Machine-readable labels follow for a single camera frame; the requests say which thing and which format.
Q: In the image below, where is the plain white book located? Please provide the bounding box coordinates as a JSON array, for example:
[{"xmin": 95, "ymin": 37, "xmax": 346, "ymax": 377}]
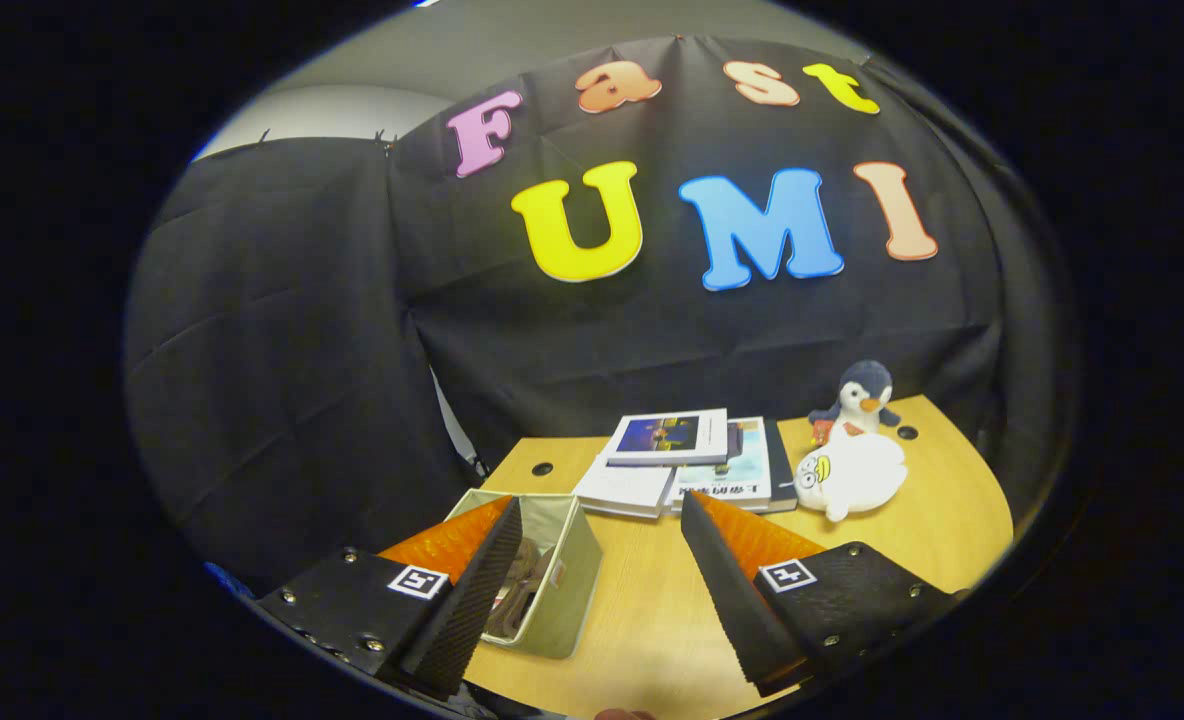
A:
[{"xmin": 572, "ymin": 455, "xmax": 678, "ymax": 519}]

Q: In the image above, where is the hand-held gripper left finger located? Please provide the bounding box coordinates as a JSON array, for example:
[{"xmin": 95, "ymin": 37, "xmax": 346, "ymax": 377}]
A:
[{"xmin": 255, "ymin": 497, "xmax": 524, "ymax": 701}]

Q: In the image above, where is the white plush toy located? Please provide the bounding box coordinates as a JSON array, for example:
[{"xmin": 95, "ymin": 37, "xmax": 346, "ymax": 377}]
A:
[{"xmin": 794, "ymin": 430, "xmax": 908, "ymax": 523}]

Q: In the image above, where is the white and light blue book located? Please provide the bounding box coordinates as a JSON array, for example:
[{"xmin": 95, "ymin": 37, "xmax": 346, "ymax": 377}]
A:
[{"xmin": 667, "ymin": 418, "xmax": 775, "ymax": 513}]

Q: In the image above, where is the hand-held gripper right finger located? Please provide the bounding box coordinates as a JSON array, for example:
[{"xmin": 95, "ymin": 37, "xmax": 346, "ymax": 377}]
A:
[{"xmin": 680, "ymin": 492, "xmax": 956, "ymax": 699}]

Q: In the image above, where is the black book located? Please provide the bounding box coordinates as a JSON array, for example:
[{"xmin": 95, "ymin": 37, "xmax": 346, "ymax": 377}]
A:
[{"xmin": 760, "ymin": 418, "xmax": 799, "ymax": 514}]

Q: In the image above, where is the green fabric storage box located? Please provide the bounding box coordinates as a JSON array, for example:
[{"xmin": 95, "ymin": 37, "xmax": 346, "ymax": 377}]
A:
[{"xmin": 442, "ymin": 488, "xmax": 605, "ymax": 661}]

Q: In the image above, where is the penguin plush toy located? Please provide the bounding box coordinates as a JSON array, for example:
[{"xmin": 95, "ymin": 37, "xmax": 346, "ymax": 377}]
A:
[{"xmin": 808, "ymin": 360, "xmax": 901, "ymax": 446}]

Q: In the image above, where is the book with dark blue cover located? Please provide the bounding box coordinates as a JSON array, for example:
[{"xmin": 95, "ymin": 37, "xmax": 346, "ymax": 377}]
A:
[{"xmin": 604, "ymin": 408, "xmax": 730, "ymax": 468}]

